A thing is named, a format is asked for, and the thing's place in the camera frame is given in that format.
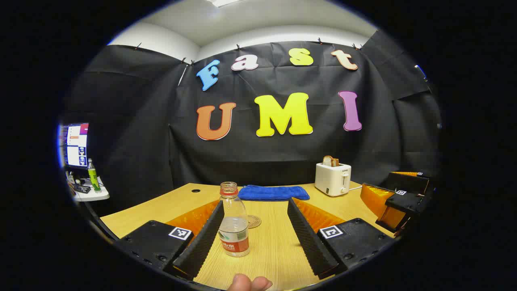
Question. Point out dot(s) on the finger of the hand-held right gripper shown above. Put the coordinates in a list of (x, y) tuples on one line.
[(408, 182), (404, 202)]

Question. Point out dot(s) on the toasted bread slice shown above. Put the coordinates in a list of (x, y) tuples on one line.
[(327, 161), (336, 162)]

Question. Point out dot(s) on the green drink bottle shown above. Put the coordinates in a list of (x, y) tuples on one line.
[(93, 178)]

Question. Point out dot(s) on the blue folded towel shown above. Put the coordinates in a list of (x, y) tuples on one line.
[(272, 192)]

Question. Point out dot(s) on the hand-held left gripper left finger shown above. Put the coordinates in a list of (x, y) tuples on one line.
[(202, 242)]

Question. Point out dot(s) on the small white side table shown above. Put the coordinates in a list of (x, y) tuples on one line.
[(99, 195)]

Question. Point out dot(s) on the white toaster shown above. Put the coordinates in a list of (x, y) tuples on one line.
[(333, 180)]

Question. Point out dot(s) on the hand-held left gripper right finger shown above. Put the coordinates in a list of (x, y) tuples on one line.
[(309, 242)]

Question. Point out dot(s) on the ceiling light panel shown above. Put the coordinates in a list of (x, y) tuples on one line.
[(224, 2)]

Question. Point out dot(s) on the small black device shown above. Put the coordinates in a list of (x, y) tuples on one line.
[(83, 188)]

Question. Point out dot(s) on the clear plastic water bottle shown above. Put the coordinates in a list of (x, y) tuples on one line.
[(234, 226)]

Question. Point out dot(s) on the computer monitor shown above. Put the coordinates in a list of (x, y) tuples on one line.
[(74, 145)]

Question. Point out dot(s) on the black backdrop cloth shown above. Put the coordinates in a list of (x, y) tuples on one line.
[(141, 121)]

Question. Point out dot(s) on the round wooden coaster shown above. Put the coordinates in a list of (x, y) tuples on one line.
[(255, 222)]

